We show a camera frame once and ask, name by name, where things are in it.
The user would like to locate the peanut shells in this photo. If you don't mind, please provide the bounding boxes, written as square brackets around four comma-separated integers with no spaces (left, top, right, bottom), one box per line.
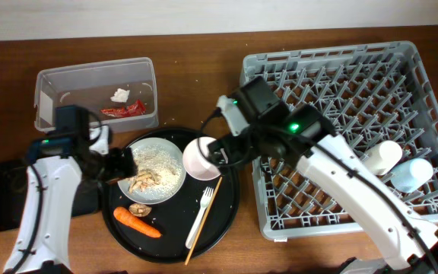
[128,170,161,193]

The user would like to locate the rice pile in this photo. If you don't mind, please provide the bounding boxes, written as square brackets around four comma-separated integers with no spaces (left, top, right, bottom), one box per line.
[133,146,183,190]

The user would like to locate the pink bowl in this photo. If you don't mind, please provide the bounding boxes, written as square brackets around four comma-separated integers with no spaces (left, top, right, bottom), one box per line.
[182,136,221,181]

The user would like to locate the grey plate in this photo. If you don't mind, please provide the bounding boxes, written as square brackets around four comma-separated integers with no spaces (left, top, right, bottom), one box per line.
[118,137,186,205]

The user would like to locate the white plastic fork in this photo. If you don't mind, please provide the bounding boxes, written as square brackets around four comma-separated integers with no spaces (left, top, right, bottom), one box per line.
[185,186,214,249]

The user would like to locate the white tissue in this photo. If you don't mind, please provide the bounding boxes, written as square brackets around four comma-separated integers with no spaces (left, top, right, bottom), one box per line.
[110,88,130,103]

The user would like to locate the red snack wrapper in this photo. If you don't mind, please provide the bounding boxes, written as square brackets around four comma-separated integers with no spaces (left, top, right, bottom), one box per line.
[100,100,146,118]

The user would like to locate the wooden chopstick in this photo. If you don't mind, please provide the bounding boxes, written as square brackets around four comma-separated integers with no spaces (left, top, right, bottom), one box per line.
[184,177,223,266]

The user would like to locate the cream cup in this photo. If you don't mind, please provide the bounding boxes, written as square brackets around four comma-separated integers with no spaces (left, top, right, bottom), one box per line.
[363,140,402,176]

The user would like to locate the blue cup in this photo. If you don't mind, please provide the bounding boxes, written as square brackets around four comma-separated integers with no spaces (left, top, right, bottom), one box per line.
[391,158,433,193]

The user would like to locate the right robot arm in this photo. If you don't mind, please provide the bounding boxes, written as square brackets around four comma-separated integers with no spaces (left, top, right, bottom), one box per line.
[207,77,438,273]

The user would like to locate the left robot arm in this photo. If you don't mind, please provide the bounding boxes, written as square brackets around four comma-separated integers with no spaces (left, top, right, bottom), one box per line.
[4,105,138,273]

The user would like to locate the grey dishwasher rack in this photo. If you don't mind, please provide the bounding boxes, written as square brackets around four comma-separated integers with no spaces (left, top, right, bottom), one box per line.
[240,41,438,241]

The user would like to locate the brown nut shell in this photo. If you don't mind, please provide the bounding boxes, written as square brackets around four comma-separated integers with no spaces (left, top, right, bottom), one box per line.
[129,203,152,217]

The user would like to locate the orange carrot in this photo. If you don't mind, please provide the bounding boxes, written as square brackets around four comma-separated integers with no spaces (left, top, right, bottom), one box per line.
[113,207,162,238]

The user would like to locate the clear plastic bin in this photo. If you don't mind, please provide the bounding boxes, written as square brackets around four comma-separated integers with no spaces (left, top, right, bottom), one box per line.
[33,57,159,133]

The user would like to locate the black round tray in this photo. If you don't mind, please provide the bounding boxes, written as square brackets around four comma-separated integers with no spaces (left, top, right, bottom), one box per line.
[100,126,241,264]

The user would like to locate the black rectangular tray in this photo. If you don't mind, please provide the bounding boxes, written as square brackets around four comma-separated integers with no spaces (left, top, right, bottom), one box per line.
[0,160,100,232]

